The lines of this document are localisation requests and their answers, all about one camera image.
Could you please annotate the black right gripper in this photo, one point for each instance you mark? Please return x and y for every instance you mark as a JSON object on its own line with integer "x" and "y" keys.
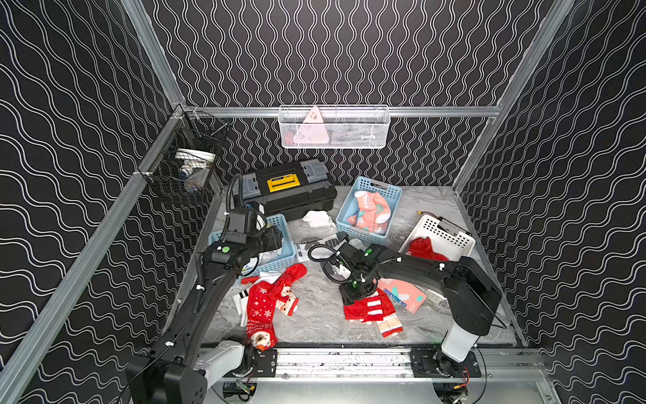
{"x": 348, "y": 296}

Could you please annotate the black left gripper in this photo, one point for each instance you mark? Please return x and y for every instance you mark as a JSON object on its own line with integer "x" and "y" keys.
{"x": 272, "y": 240}

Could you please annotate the red christmas sock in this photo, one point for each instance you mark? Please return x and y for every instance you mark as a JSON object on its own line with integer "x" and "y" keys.
{"x": 421, "y": 247}

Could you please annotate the pink sock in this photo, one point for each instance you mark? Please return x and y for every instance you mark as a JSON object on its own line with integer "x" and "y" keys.
{"x": 373, "y": 213}
{"x": 405, "y": 294}

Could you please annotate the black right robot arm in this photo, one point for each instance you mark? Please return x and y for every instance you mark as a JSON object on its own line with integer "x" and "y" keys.
{"x": 472, "y": 295}

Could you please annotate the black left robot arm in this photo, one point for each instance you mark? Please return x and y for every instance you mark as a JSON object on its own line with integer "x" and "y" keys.
{"x": 167, "y": 373}

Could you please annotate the light blue left basket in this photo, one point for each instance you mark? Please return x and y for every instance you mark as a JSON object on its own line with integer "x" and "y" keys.
{"x": 246, "y": 236}

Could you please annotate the light blue basket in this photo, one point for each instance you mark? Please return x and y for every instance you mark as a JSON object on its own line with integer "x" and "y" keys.
{"x": 246, "y": 236}
{"x": 392, "y": 195}

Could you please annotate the light blue right basket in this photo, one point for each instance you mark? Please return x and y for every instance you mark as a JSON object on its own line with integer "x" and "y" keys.
{"x": 392, "y": 195}

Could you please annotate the white perforated basket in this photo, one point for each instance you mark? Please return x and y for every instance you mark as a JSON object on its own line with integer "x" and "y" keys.
{"x": 447, "y": 239}

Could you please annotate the red striped cuff sock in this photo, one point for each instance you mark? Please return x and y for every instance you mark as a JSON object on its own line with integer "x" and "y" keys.
{"x": 377, "y": 309}

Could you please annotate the pink sock on table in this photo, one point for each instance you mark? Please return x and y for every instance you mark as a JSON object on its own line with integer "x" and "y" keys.
{"x": 405, "y": 294}

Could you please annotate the plain white sock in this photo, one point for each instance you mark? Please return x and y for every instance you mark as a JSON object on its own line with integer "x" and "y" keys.
{"x": 318, "y": 219}

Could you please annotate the black plastic toolbox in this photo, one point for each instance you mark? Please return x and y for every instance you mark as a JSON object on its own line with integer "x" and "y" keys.
{"x": 291, "y": 189}

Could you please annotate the red santa sock front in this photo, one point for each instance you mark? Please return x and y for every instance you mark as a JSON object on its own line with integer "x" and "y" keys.
{"x": 267, "y": 296}

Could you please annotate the pink triangle card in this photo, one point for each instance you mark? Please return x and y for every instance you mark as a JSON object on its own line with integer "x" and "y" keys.
{"x": 312, "y": 131}

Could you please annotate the clear wall-mounted bin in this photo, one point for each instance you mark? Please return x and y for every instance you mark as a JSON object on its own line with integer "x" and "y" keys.
{"x": 349, "y": 126}

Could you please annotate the black wire wall basket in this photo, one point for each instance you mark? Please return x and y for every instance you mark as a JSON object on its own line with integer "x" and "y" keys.
{"x": 185, "y": 172}

